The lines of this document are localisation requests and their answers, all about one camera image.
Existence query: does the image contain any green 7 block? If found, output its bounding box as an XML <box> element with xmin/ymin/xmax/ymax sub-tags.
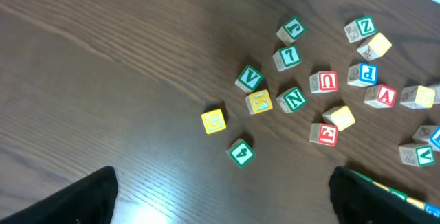
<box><xmin>272</xmin><ymin>45</ymin><xmax>302</xmax><ymax>71</ymax></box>

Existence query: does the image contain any green v block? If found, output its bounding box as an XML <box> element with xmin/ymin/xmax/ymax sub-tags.
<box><xmin>235</xmin><ymin>65</ymin><xmax>264</xmax><ymax>93</ymax></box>
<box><xmin>399</xmin><ymin>143</ymin><xmax>436</xmax><ymax>167</ymax></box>

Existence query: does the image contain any green Z block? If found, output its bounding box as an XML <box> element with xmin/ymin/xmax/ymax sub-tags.
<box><xmin>344</xmin><ymin>16</ymin><xmax>377</xmax><ymax>43</ymax></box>

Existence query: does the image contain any green 4 block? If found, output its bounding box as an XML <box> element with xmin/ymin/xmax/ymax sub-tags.
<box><xmin>226</xmin><ymin>139</ymin><xmax>256</xmax><ymax>168</ymax></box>

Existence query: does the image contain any yellow S block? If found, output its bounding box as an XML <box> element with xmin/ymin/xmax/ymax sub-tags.
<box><xmin>400</xmin><ymin>85</ymin><xmax>436</xmax><ymax>109</ymax></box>

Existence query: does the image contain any yellow C block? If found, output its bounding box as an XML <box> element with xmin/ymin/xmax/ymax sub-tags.
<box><xmin>201</xmin><ymin>109</ymin><xmax>227</xmax><ymax>134</ymax></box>

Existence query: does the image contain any blue T block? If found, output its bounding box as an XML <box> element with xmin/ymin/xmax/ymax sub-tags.
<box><xmin>424</xmin><ymin>203</ymin><xmax>440</xmax><ymax>218</ymax></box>

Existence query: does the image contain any red A block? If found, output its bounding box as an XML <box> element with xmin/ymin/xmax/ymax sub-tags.
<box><xmin>364</xmin><ymin>84</ymin><xmax>397</xmax><ymax>109</ymax></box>

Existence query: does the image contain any red E block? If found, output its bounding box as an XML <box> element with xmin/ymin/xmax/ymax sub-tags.
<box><xmin>309</xmin><ymin>123</ymin><xmax>339</xmax><ymax>146</ymax></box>

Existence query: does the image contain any yellow O block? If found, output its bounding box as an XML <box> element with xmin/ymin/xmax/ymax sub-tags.
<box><xmin>406</xmin><ymin>197</ymin><xmax>426</xmax><ymax>211</ymax></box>
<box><xmin>372</xmin><ymin>181</ymin><xmax>391</xmax><ymax>192</ymax></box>

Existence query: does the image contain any green N block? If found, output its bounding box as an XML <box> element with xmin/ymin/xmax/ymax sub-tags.
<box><xmin>276</xmin><ymin>87</ymin><xmax>307</xmax><ymax>113</ymax></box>

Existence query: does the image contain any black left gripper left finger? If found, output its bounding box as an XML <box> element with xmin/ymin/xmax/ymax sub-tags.
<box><xmin>1</xmin><ymin>166</ymin><xmax>118</xmax><ymax>224</ymax></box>

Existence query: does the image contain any green B block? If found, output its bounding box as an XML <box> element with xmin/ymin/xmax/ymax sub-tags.
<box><xmin>390</xmin><ymin>188</ymin><xmax>408</xmax><ymax>201</ymax></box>

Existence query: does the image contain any yellow block middle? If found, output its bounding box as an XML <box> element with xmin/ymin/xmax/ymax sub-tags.
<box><xmin>322</xmin><ymin>106</ymin><xmax>355</xmax><ymax>131</ymax></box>

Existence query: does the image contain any red U block left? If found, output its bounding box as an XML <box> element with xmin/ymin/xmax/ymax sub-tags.
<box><xmin>309</xmin><ymin>71</ymin><xmax>339</xmax><ymax>93</ymax></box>

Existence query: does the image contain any green R block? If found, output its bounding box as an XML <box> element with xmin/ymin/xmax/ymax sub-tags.
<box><xmin>351</xmin><ymin>170</ymin><xmax>373</xmax><ymax>182</ymax></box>

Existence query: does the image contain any blue P block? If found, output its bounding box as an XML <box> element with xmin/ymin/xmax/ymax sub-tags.
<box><xmin>347</xmin><ymin>63</ymin><xmax>379</xmax><ymax>87</ymax></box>

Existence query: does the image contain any green V block centre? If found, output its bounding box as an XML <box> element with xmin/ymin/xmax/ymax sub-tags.
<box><xmin>399</xmin><ymin>143</ymin><xmax>436</xmax><ymax>167</ymax></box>

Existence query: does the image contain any yellow X block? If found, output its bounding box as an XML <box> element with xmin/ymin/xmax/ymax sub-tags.
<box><xmin>245</xmin><ymin>89</ymin><xmax>273</xmax><ymax>115</ymax></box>

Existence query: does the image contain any blue I block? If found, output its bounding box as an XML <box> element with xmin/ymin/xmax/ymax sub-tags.
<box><xmin>412</xmin><ymin>125</ymin><xmax>439</xmax><ymax>152</ymax></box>

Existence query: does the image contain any yellow block far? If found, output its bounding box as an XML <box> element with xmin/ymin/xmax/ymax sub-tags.
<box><xmin>357</xmin><ymin>32</ymin><xmax>392</xmax><ymax>61</ymax></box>

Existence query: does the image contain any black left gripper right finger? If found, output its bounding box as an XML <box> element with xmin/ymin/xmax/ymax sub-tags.
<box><xmin>329</xmin><ymin>166</ymin><xmax>439</xmax><ymax>224</ymax></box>

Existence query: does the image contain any green block far left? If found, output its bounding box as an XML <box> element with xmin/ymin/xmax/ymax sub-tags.
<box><xmin>276</xmin><ymin>16</ymin><xmax>307</xmax><ymax>46</ymax></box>

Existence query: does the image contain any green V block left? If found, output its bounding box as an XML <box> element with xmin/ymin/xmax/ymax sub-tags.
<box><xmin>235</xmin><ymin>65</ymin><xmax>264</xmax><ymax>93</ymax></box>

